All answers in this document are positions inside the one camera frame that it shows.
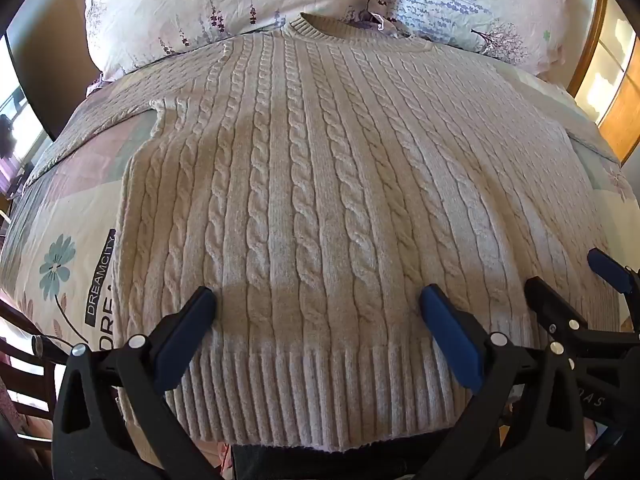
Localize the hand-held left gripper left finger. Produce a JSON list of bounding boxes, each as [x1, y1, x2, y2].
[[51, 286, 223, 480]]

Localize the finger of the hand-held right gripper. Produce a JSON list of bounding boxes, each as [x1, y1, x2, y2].
[[586, 247, 640, 311], [523, 275, 640, 361]]

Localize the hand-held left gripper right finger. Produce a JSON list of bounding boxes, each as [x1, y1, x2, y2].
[[412, 283, 587, 480]]

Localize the beige cable knit sweater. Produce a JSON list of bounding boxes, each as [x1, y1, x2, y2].
[[111, 12, 623, 453]]

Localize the dark wooden chair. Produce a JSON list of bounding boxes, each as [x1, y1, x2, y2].
[[0, 295, 68, 480]]

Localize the wooden wardrobe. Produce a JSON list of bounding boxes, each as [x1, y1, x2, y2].
[[567, 0, 640, 167]]

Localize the floral patchwork bed sheet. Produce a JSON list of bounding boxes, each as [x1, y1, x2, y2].
[[0, 57, 640, 461]]

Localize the window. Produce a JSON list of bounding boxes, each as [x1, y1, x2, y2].
[[0, 34, 57, 198]]

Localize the floral pillow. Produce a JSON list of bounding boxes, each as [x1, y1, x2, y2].
[[72, 0, 383, 83], [367, 0, 585, 83]]

